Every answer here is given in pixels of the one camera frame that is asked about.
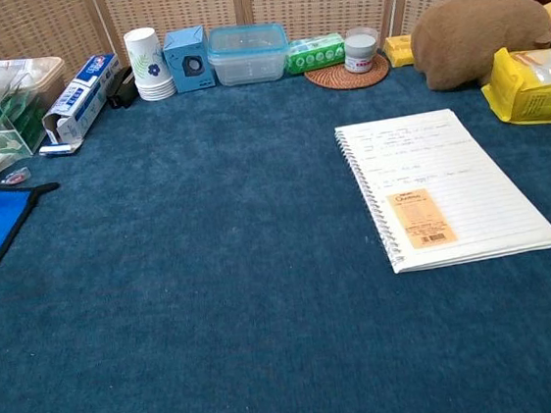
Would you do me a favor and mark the white spiral notebook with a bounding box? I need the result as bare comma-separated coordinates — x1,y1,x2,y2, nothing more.
332,98,551,280

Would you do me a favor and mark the round woven rattan coaster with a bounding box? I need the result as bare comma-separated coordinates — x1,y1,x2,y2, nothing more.
303,51,393,95

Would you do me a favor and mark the clear container with blue lid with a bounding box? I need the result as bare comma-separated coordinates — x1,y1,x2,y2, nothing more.
204,20,294,89

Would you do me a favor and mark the green tissue pack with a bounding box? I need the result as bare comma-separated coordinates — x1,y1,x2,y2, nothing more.
282,31,349,77

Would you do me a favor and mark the blue cardboard speaker box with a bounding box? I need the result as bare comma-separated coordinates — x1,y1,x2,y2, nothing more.
161,24,218,95

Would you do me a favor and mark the white jar with label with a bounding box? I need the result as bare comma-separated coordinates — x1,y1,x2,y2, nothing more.
340,26,383,76

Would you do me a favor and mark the stack of floral paper cups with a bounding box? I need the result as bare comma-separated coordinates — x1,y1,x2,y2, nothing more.
122,25,178,104

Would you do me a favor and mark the black stapler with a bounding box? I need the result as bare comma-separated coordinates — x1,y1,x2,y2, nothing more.
102,65,141,112

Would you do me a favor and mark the yellow cheese block toy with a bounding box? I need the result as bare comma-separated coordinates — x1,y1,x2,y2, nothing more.
381,32,417,70

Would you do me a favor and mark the woven wooden folding screen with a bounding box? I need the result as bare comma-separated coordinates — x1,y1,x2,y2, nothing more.
0,0,551,90

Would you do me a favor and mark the blue white toothpaste box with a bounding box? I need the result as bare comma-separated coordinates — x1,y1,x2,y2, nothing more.
28,51,129,158

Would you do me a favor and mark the brown capybara plush toy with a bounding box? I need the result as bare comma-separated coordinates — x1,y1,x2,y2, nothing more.
405,0,551,94

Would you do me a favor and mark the small red clear wrapper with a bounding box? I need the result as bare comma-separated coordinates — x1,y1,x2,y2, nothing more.
0,165,35,187

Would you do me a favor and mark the beige tray with plastic packets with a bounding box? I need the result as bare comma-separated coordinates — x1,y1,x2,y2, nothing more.
0,51,71,116

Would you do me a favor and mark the yellow snack bag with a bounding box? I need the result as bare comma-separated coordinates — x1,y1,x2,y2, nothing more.
477,42,551,133

